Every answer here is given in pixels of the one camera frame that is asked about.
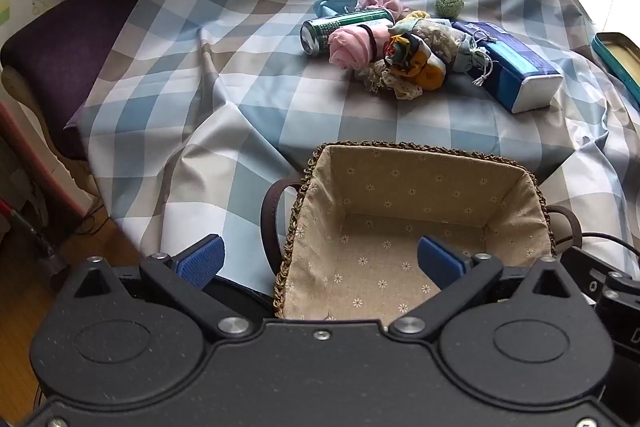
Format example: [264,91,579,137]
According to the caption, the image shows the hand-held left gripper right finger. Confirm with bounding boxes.
[388,236,593,342]

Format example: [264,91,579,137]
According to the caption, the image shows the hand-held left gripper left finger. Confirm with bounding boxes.
[60,234,255,342]

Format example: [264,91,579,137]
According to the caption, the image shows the woven basket with fabric lining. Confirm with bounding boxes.
[260,141,583,323]

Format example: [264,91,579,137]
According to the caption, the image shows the beige lace cloth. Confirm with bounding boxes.
[356,61,425,100]

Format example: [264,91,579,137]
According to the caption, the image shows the navy and yellow socks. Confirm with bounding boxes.
[384,33,447,88]

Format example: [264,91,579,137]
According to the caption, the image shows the floral drawstring pouch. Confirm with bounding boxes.
[392,18,496,88]

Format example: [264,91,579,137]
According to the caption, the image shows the pink cloth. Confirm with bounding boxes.
[327,19,396,70]

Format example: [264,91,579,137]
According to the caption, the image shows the green fuzzy ball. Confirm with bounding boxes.
[434,0,465,18]

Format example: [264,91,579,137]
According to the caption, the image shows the light blue fabric pouch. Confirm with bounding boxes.
[314,0,358,18]

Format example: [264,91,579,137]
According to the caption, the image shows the blue and beige checked tablecloth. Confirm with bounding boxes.
[62,0,640,288]

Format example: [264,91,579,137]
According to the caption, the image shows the large blue tissue pack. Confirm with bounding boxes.
[450,21,565,114]

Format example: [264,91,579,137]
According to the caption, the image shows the teal metal tin tray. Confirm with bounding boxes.
[591,32,640,105]

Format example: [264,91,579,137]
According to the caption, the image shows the green drink can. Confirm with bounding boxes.
[300,7,396,56]

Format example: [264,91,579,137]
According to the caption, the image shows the purple upholstered chair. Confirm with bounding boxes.
[0,0,201,162]

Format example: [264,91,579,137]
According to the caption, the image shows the black cable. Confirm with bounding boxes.
[567,233,640,255]

